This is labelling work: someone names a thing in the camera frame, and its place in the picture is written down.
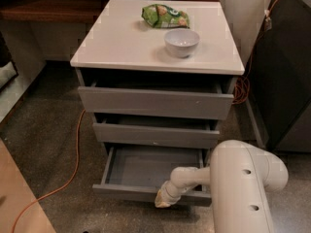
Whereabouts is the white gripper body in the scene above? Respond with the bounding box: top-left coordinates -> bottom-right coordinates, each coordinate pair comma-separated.
161,181 -> 182,205

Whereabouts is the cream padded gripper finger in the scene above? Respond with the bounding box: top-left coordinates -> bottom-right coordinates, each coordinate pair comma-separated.
155,189 -> 171,209

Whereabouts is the grey bottom drawer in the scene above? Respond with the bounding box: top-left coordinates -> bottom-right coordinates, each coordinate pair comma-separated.
93,145 -> 204,203

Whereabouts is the grey drawer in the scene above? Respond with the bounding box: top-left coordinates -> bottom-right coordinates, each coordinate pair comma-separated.
93,145 -> 204,203
78,79 -> 233,120
93,115 -> 220,149

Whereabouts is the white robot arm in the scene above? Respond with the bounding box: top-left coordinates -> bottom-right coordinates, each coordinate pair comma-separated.
155,140 -> 289,233

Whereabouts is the grey middle drawer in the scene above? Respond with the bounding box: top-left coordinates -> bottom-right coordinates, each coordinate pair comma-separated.
93,115 -> 220,149

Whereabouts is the grey top drawer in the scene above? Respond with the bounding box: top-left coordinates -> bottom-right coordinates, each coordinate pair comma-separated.
78,79 -> 233,120

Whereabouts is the grey drawer cabinet white top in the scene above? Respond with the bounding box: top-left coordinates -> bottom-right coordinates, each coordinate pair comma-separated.
69,0 -> 246,167

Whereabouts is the white ceramic bowl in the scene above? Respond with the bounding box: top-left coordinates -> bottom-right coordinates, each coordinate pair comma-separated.
164,28 -> 200,58

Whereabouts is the dark grey side cabinet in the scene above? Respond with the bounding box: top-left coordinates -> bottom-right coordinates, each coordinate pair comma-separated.
247,0 -> 311,152

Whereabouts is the green snack bag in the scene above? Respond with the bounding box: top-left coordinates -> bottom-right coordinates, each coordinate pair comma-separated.
141,4 -> 190,28

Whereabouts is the dark wooden shelf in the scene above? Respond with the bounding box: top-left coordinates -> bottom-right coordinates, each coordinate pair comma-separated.
0,0 -> 220,25

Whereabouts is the orange extension cable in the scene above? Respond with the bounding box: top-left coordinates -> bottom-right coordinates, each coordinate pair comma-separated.
11,0 -> 311,233

